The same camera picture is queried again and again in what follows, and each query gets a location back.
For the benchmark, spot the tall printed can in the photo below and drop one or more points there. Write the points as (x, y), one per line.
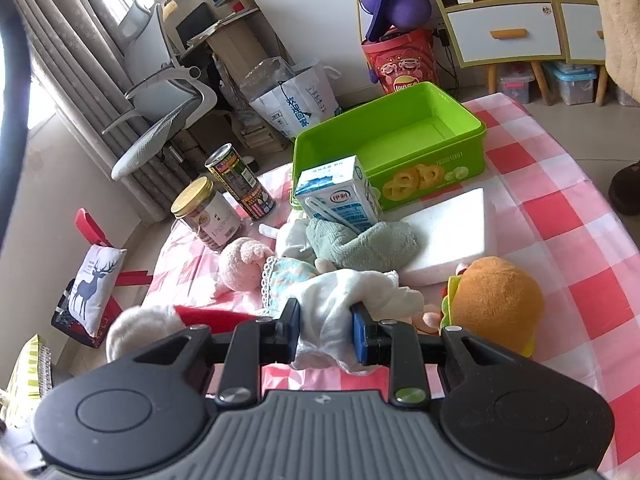
(242, 182)

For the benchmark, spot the white plush cloth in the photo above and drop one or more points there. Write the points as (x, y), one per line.
(290, 237)

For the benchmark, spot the red frame chair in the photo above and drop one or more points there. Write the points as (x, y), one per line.
(90, 227)

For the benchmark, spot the green plastic box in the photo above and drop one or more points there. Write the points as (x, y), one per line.
(400, 135)

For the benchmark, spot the hamburger plush toy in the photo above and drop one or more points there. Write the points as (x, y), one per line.
(495, 300)

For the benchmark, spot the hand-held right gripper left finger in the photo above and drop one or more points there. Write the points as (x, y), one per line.
(293, 332)

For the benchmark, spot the red and white plush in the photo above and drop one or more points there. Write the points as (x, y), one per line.
(140, 330)

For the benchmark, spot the grey office chair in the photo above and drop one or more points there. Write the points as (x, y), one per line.
(165, 95)

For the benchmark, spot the wooden cabinet white drawers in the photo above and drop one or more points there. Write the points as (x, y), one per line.
(505, 35)

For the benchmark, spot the red checkered tablecloth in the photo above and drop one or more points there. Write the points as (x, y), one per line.
(575, 260)

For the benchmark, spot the dark shoe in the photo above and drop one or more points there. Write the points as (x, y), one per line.
(626, 190)

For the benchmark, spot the gold lid jar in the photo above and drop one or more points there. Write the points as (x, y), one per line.
(207, 220)

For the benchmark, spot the white soft cloth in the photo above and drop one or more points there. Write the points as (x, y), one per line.
(345, 300)

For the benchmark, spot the red printed bucket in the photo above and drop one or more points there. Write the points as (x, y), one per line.
(405, 65)

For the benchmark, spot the white foam block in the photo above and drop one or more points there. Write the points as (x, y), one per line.
(450, 240)

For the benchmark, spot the pink bunny doll blue dress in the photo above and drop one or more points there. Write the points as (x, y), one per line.
(242, 265)

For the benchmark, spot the clear storage box pink contents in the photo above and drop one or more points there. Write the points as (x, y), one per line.
(515, 82)

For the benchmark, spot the yellow striped cloth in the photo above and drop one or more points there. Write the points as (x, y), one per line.
(27, 375)

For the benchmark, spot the grey-green plush toy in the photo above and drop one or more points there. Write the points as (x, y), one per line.
(370, 245)

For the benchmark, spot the blue and white milk carton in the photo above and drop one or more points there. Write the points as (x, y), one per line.
(340, 195)

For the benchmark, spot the grey curtain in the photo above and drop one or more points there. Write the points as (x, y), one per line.
(80, 75)

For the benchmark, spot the deer print pillow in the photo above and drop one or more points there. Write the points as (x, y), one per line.
(95, 285)

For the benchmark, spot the beige fleece blanket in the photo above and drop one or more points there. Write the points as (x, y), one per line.
(617, 20)

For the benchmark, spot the white paper bag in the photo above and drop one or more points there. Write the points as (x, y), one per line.
(295, 105)

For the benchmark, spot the wooden desk with clutter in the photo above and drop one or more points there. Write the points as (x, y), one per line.
(235, 45)

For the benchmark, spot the purple bouncing ball toy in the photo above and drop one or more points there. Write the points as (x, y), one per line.
(405, 7)

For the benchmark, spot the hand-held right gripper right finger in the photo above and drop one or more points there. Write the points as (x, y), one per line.
(359, 335)

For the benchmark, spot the clear storage box blue lid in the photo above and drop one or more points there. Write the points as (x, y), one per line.
(570, 85)

